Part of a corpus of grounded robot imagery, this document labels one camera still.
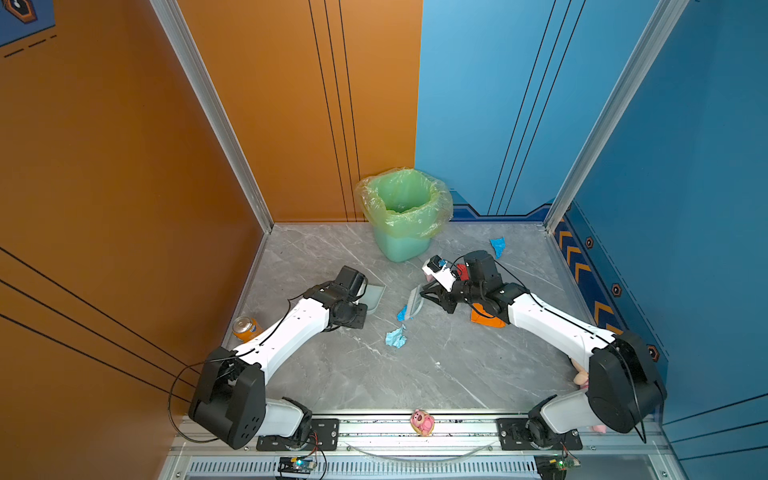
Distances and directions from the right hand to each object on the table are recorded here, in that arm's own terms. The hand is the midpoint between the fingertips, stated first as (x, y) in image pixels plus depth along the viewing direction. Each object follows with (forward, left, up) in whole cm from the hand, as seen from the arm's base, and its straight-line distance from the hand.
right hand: (423, 290), depth 82 cm
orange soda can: (-9, +48, -3) cm, 49 cm away
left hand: (-3, +19, -7) cm, 21 cm away
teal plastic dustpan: (+4, +15, -10) cm, 18 cm away
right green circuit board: (-38, -30, -18) cm, 52 cm away
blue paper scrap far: (+29, -31, -15) cm, 45 cm away
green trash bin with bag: (+23, +5, +10) cm, 25 cm away
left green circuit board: (-38, +32, -17) cm, 53 cm away
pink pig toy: (-30, +1, -13) cm, 33 cm away
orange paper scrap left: (-10, -13, +4) cm, 17 cm away
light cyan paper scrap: (-8, +8, -14) cm, 18 cm away
